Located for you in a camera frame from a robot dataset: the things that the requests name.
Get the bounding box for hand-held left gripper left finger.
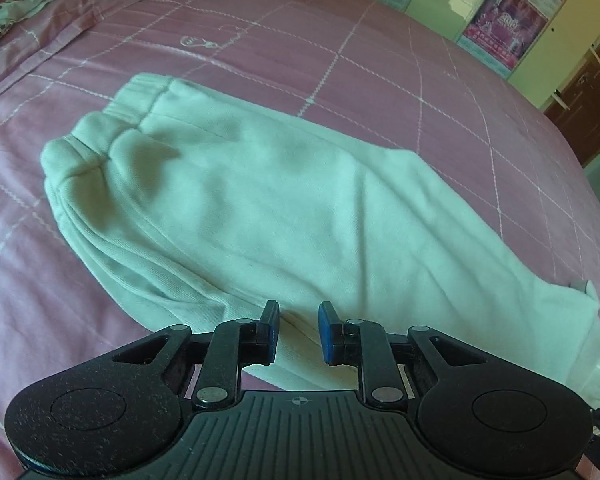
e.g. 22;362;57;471
112;300;281;409

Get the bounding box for white pants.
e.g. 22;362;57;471
41;73;600;409

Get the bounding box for brown wooden door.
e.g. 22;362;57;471
544;10;600;167

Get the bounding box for pink checked bedsheet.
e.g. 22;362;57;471
0;0;600;480

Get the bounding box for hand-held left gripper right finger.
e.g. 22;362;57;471
318;301;487;409

